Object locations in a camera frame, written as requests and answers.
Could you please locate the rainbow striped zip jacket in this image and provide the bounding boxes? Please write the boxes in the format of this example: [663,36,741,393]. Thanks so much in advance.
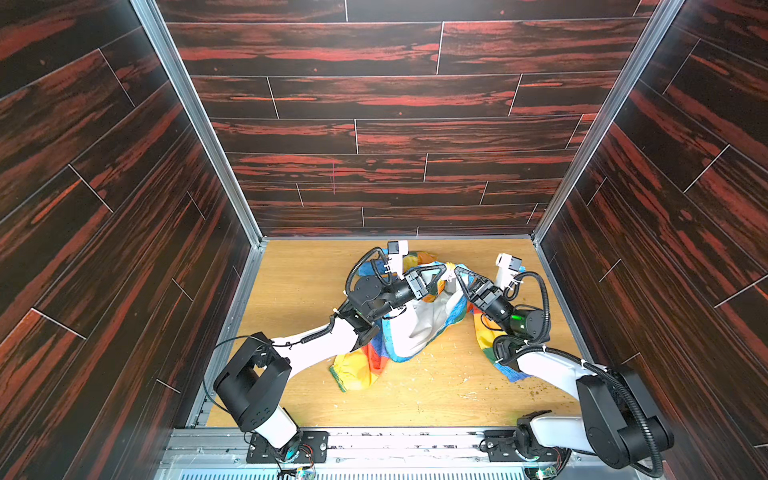
[329,262,527,392]

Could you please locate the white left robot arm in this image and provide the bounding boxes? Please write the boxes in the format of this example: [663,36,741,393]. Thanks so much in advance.
[213,264,448,457]

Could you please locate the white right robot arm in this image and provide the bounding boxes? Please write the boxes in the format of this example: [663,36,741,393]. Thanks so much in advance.
[454,266,675,478]

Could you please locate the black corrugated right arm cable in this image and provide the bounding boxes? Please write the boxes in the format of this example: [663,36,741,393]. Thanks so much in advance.
[491,271,664,479]

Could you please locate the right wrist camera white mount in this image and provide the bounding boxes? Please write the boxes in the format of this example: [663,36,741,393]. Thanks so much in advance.
[494,253,525,290]

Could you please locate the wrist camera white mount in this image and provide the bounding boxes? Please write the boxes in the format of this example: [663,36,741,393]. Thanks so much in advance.
[494,253,525,290]
[387,240,409,277]

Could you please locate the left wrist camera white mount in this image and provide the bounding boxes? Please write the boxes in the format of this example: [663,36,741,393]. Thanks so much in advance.
[387,240,409,277]

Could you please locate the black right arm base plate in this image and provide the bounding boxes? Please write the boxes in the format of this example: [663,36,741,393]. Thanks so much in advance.
[479,428,569,463]

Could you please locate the aluminium frame post right corner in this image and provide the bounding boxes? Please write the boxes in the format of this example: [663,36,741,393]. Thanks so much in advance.
[532,0,685,248]

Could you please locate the aluminium frame post corner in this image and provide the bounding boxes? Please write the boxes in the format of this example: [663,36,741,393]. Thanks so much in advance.
[130,0,263,247]
[532,0,685,248]

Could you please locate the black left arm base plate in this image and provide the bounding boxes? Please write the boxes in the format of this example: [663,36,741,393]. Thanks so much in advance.
[246,429,329,464]

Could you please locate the aluminium front rail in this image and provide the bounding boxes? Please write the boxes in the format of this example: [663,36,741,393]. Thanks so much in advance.
[155,427,642,479]

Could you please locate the aluminium frame post left corner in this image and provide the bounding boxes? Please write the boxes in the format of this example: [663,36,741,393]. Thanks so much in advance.
[130,0,263,247]

